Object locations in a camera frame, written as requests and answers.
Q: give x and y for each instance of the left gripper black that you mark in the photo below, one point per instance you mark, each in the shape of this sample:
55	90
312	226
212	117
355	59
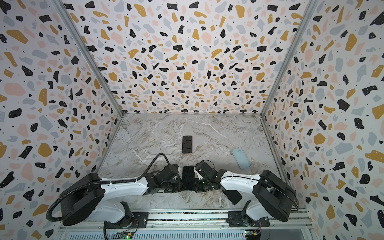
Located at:
179	185

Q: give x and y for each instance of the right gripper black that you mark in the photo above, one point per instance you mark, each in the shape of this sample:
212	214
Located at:
203	181

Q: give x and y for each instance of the black phone case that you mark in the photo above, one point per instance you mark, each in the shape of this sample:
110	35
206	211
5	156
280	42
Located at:
188	177

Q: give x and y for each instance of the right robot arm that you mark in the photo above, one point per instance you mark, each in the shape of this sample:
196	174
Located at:
269	196

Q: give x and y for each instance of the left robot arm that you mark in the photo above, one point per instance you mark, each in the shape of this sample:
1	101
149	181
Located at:
91	198

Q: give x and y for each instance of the light blue phone case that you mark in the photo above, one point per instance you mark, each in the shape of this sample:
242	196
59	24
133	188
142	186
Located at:
241	158

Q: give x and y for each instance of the right circuit board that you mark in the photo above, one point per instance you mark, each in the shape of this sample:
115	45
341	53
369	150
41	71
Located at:
253	235

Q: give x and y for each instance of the circuit board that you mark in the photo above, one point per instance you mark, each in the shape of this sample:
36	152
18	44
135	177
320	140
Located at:
125	235
253	235

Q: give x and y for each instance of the left circuit board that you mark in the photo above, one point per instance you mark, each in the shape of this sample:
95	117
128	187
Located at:
125	235

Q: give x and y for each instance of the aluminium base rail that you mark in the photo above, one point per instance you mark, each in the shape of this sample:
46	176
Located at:
194	225

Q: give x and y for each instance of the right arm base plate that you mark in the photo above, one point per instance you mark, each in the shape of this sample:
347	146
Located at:
238	219

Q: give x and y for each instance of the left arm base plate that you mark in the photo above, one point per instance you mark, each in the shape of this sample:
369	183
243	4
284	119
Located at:
136	220

